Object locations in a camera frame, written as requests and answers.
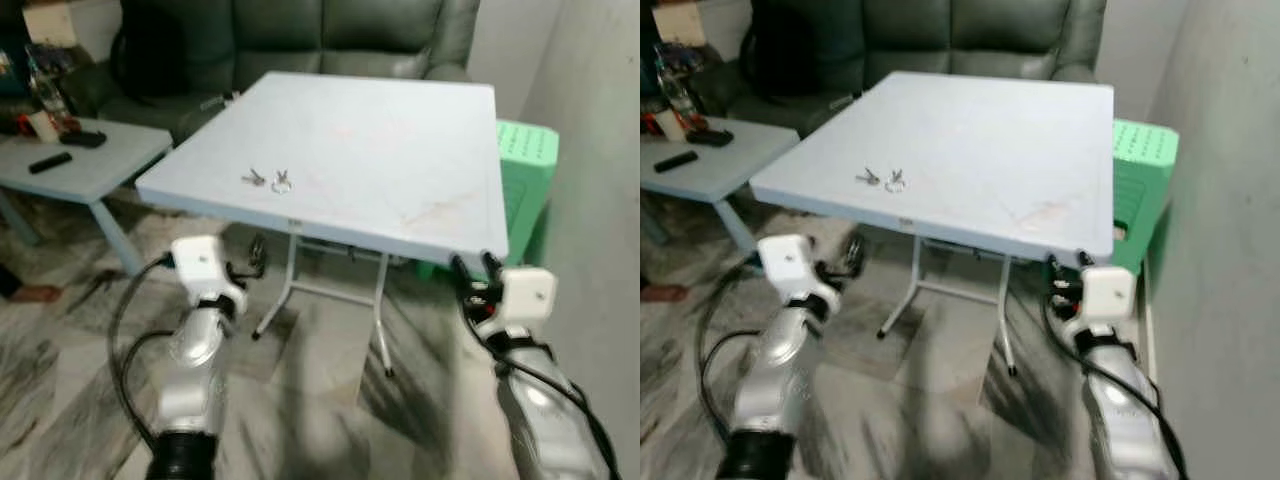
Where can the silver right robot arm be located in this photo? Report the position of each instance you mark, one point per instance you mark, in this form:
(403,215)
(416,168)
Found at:
(1125,410)
(545,420)

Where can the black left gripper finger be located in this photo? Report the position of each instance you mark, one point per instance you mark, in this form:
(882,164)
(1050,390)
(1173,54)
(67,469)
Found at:
(258,255)
(855,253)

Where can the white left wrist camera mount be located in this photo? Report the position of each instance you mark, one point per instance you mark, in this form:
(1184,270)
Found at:
(200,262)
(790,260)

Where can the dark green leather sofa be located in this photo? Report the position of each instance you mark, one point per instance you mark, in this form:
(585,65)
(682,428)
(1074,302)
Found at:
(350,35)
(980,35)

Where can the small cluttered rack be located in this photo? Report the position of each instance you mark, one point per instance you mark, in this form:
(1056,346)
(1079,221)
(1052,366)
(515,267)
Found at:
(678,80)
(48,80)

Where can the flat black pouch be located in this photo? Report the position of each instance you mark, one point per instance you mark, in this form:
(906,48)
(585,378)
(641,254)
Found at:
(712,137)
(83,139)

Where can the low grey coffee table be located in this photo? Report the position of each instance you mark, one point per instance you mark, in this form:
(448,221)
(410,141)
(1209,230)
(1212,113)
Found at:
(720,165)
(90,165)

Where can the green plastic stool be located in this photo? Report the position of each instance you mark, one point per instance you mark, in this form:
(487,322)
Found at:
(530,170)
(1145,170)

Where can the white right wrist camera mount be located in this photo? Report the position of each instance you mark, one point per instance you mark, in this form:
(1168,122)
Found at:
(528,293)
(1110,292)

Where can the black bag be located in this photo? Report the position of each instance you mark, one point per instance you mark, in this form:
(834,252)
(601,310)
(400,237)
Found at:
(800,50)
(160,55)

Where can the brown cardboard box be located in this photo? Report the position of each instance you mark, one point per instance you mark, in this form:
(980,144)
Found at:
(50,22)
(678,20)

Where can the pale grey folding table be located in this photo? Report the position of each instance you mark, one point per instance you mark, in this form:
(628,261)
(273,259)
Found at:
(1000,160)
(380,160)

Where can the black remote control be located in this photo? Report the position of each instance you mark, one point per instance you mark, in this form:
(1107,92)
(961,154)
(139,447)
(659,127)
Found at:
(50,162)
(676,161)

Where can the cream cup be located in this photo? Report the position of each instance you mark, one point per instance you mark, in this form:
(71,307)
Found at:
(42,126)
(670,126)

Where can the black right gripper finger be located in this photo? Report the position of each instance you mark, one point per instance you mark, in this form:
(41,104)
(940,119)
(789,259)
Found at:
(460,271)
(1086,262)
(491,266)
(1056,269)

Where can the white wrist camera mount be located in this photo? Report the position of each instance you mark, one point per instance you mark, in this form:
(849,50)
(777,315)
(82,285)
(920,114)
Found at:
(1110,292)
(790,260)
(200,262)
(528,293)

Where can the brown slipper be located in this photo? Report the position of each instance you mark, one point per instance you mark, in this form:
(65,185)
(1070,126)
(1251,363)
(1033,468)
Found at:
(660,293)
(35,293)

